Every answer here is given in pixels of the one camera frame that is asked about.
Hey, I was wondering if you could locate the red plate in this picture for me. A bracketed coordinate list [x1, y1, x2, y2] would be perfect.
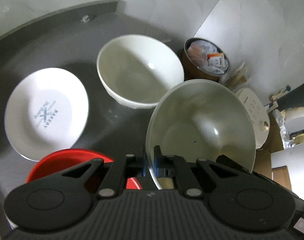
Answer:
[25, 148, 143, 190]

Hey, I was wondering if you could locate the white plate with Barbry print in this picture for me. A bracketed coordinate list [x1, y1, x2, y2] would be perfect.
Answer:
[4, 68, 89, 161]

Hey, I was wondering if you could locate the white deep ceramic bowl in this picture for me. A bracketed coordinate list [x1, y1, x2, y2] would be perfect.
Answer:
[96, 34, 185, 109]

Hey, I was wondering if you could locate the white rice cooker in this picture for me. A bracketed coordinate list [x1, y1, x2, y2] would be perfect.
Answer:
[236, 88, 270, 149]

